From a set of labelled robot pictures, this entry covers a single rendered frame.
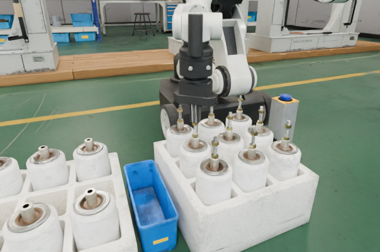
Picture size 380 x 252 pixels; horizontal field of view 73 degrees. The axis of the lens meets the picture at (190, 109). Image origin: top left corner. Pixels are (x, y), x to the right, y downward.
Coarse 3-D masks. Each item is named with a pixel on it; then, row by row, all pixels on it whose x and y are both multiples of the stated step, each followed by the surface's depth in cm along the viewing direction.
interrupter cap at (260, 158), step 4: (240, 152) 73; (244, 152) 73; (256, 152) 73; (260, 152) 73; (240, 156) 71; (244, 156) 71; (256, 156) 72; (260, 156) 71; (264, 156) 71; (244, 160) 69; (248, 160) 69; (252, 160) 69; (256, 160) 69; (260, 160) 69; (264, 160) 69; (252, 164) 68; (256, 164) 68
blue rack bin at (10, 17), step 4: (0, 16) 452; (4, 16) 454; (8, 16) 457; (12, 16) 452; (12, 20) 449; (0, 24) 418; (4, 24) 420; (8, 24) 423; (0, 28) 421; (4, 28) 423; (8, 28) 425
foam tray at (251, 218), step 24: (168, 168) 80; (192, 192) 68; (240, 192) 68; (264, 192) 68; (288, 192) 71; (312, 192) 76; (192, 216) 65; (216, 216) 62; (240, 216) 66; (264, 216) 71; (288, 216) 76; (192, 240) 69; (216, 240) 66; (240, 240) 70; (264, 240) 75
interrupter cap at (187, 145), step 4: (188, 140) 79; (200, 140) 79; (184, 144) 77; (188, 144) 77; (200, 144) 78; (204, 144) 77; (184, 148) 75; (188, 148) 75; (192, 148) 76; (196, 148) 76; (200, 148) 75; (204, 148) 75; (192, 152) 73; (196, 152) 73
